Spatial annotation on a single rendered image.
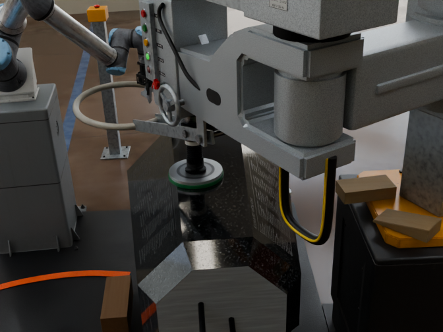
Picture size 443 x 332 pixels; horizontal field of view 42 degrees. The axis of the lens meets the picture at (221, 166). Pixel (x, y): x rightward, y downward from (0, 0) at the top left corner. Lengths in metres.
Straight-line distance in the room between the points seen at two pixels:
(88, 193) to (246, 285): 2.16
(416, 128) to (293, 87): 0.73
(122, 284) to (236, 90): 1.44
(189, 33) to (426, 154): 0.91
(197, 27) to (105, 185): 2.19
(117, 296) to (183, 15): 1.41
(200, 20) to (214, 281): 0.87
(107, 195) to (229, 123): 2.19
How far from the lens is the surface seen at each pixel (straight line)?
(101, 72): 4.18
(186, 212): 2.10
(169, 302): 1.99
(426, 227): 2.04
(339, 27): 1.38
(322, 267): 3.17
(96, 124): 2.64
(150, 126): 2.45
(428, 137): 2.11
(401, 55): 1.70
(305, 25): 1.38
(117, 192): 3.92
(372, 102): 1.67
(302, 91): 1.51
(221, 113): 1.82
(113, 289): 2.87
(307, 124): 1.54
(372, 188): 2.22
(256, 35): 1.59
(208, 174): 2.28
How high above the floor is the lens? 1.91
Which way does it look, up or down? 27 degrees down
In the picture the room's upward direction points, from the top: 2 degrees counter-clockwise
